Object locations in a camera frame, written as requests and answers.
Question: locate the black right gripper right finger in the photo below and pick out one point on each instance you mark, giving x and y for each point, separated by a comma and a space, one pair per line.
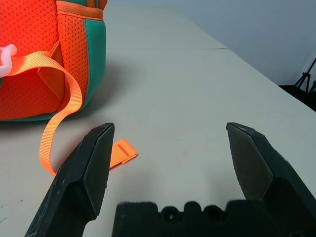
279, 177

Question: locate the black tripod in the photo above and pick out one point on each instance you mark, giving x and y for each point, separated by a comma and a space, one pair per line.
306, 74

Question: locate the orange and teal backpack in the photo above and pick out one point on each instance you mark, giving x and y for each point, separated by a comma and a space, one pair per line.
29, 27

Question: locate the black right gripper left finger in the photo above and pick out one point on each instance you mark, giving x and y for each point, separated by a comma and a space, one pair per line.
74, 177

